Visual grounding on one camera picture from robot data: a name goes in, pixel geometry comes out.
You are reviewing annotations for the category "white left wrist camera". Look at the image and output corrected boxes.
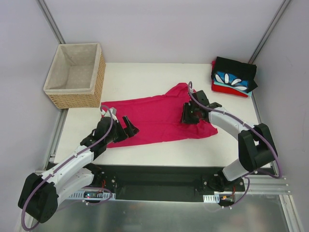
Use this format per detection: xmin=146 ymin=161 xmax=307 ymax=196
xmin=100 ymin=107 xmax=117 ymax=119

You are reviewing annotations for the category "right aluminium corner post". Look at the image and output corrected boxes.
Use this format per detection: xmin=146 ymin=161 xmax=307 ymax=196
xmin=248 ymin=0 xmax=293 ymax=64

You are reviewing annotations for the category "woven wicker basket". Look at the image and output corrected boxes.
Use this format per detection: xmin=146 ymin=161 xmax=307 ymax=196
xmin=43 ymin=43 xmax=106 ymax=109

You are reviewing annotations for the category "white cable duct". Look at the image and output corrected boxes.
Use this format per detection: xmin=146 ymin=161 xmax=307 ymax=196
xmin=203 ymin=194 xmax=220 ymax=203
xmin=68 ymin=190 xmax=116 ymax=201

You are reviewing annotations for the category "right white cable duct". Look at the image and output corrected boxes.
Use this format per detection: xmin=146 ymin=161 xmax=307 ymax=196
xmin=203 ymin=194 xmax=220 ymax=203

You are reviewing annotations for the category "light teal folded t-shirt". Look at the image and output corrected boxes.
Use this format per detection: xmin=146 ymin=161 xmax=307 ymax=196
xmin=214 ymin=82 xmax=252 ymax=95

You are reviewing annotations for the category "red folded t-shirt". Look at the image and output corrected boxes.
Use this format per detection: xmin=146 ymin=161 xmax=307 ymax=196
xmin=211 ymin=82 xmax=248 ymax=98

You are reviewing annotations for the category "aluminium frame rail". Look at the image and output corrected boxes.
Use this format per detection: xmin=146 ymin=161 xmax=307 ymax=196
xmin=30 ymin=170 xmax=290 ymax=194

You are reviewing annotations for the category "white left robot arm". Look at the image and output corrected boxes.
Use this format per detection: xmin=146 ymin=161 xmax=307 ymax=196
xmin=18 ymin=116 xmax=139 ymax=223

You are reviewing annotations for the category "left white cable duct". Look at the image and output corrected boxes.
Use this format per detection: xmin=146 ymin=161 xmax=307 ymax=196
xmin=68 ymin=190 xmax=116 ymax=201

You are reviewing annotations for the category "magenta pink t-shirt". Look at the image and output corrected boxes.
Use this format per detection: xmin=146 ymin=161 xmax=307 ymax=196
xmin=101 ymin=83 xmax=218 ymax=148

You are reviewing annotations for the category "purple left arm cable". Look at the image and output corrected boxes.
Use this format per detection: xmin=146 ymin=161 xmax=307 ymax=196
xmin=21 ymin=105 xmax=114 ymax=230

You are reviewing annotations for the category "aluminium corner post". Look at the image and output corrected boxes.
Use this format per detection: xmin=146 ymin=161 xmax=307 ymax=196
xmin=248 ymin=0 xmax=293 ymax=64
xmin=36 ymin=0 xmax=66 ymax=44

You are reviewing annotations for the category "left aluminium corner post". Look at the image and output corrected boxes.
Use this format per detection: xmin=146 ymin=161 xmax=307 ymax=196
xmin=36 ymin=0 xmax=66 ymax=44

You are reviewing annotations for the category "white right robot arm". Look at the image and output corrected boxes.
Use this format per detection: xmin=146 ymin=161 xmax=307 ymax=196
xmin=181 ymin=89 xmax=278 ymax=191

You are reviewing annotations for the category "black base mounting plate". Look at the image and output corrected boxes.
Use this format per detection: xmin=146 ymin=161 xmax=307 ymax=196
xmin=86 ymin=164 xmax=245 ymax=202

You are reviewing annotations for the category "black folded printed t-shirt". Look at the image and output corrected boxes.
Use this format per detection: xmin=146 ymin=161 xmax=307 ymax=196
xmin=211 ymin=57 xmax=258 ymax=92

